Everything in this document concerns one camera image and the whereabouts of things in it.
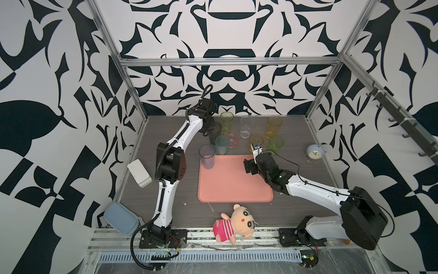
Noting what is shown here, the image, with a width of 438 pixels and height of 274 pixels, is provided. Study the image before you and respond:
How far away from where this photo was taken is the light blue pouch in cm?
76

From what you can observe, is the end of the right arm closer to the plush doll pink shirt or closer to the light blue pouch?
the plush doll pink shirt

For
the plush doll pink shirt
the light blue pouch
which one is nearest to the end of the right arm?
the plush doll pink shirt
